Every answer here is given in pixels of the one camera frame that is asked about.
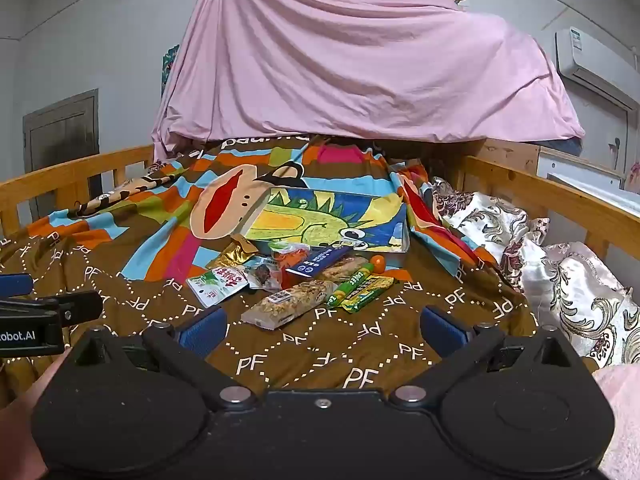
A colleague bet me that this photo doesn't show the white cabinet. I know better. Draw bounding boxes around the white cabinet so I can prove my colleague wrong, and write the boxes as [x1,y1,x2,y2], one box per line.
[537,147,628,191]

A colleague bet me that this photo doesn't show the wooden headboard panel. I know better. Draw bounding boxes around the wooden headboard panel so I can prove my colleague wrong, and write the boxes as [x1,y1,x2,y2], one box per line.
[470,137,541,181]

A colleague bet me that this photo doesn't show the rice cracker packet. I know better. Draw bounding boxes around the rice cracker packet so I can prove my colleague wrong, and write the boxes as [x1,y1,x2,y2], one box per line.
[320,256,371,282]

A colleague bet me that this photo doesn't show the green candy stick pack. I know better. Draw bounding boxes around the green candy stick pack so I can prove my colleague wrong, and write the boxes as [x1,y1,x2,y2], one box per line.
[326,264,375,308]

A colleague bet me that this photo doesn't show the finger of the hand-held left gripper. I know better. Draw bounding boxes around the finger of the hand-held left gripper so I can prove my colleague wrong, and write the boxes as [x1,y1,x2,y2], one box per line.
[0,274,35,302]
[0,290,104,328]

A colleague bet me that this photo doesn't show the wooden bed rail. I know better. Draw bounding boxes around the wooden bed rail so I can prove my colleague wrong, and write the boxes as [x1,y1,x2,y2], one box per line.
[460,155,640,261]
[0,144,156,236]

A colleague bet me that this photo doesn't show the orange snack bag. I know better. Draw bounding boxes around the orange snack bag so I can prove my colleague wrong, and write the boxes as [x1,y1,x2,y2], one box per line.
[268,241,312,271]

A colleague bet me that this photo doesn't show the colourful printed blanket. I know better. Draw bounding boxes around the colourful printed blanket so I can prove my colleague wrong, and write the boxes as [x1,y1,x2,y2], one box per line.
[0,132,541,401]

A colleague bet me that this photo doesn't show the white air conditioner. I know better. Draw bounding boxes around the white air conditioner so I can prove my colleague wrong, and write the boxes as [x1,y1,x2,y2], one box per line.
[554,27,640,111]

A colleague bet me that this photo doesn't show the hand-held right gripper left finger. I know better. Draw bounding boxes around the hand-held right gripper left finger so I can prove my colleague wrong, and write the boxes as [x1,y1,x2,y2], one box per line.
[75,306,253,408]

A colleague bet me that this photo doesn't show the clear packet dark dried snack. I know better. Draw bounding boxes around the clear packet dark dried snack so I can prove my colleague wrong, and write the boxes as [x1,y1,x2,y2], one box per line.
[245,256,283,291]

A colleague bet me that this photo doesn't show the gold foil snack packet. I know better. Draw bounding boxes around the gold foil snack packet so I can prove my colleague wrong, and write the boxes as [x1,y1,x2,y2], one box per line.
[206,241,258,271]

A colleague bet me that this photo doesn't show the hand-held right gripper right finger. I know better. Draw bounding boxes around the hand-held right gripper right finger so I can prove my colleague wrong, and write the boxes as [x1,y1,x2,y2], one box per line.
[391,305,573,408]

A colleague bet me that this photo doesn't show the teal wall poster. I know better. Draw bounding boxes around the teal wall poster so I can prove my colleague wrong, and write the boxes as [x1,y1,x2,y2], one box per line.
[161,44,180,98]

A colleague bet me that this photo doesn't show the metal tray with drawing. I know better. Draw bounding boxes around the metal tray with drawing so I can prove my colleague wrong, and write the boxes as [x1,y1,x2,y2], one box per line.
[240,186,411,256]

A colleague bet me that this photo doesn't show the grey door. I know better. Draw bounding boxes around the grey door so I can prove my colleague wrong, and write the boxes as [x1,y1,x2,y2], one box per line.
[22,89,100,176]

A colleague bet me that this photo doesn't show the yellow green snack packet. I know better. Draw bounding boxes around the yellow green snack packet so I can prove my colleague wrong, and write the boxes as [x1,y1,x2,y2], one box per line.
[340,275,396,314]

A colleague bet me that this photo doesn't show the granola bar with barcode label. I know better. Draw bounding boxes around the granola bar with barcode label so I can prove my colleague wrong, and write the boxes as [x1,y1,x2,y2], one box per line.
[240,280,340,331]

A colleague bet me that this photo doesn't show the pink bed sheet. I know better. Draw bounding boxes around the pink bed sheet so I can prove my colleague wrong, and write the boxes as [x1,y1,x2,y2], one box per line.
[151,0,586,161]

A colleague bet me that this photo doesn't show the pink fleece clothing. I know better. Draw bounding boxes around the pink fleece clothing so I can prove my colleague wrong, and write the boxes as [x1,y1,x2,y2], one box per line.
[592,364,640,480]

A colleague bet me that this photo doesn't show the white seaweed snack packet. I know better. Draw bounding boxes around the white seaweed snack packet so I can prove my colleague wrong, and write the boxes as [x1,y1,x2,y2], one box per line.
[186,265,249,308]

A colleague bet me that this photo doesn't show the blue snack bar packet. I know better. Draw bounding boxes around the blue snack bar packet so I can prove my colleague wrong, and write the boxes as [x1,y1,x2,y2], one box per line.
[285,245,357,283]

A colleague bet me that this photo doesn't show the floral satin quilt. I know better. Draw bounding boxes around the floral satin quilt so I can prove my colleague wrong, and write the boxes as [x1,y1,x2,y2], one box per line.
[430,176,640,366]

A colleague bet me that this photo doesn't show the person's left forearm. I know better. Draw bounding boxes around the person's left forearm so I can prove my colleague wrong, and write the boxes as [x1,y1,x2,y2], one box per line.
[0,347,73,480]

